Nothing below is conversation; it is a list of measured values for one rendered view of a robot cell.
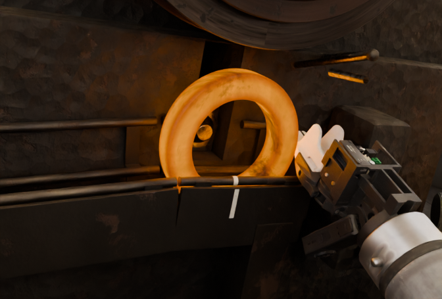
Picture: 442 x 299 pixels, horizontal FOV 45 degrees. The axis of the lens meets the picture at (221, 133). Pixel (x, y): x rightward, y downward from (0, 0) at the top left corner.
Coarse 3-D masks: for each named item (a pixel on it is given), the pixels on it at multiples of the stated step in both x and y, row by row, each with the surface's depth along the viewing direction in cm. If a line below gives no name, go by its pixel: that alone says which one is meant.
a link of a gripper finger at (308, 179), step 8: (296, 160) 71; (304, 160) 70; (296, 168) 70; (304, 168) 69; (304, 176) 68; (312, 176) 67; (320, 176) 68; (304, 184) 68; (312, 184) 67; (312, 192) 66
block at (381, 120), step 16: (336, 112) 80; (352, 112) 78; (368, 112) 79; (352, 128) 77; (368, 128) 74; (384, 128) 74; (400, 128) 76; (368, 144) 74; (384, 144) 75; (400, 144) 76; (384, 160) 76; (400, 160) 78; (320, 208) 83; (320, 224) 83; (336, 256) 79; (352, 256) 80
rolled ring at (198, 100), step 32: (192, 96) 62; (224, 96) 64; (256, 96) 66; (288, 96) 68; (192, 128) 63; (288, 128) 70; (160, 160) 66; (192, 160) 65; (256, 160) 73; (288, 160) 72
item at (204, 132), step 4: (208, 116) 77; (204, 120) 76; (208, 120) 76; (204, 124) 75; (208, 124) 75; (212, 124) 77; (200, 128) 75; (204, 128) 75; (208, 128) 75; (212, 128) 76; (200, 132) 75; (204, 132) 75; (208, 132) 76; (212, 132) 76; (196, 136) 75; (200, 136) 75; (204, 136) 76; (208, 136) 76; (196, 140) 76; (200, 140) 76; (204, 140) 76
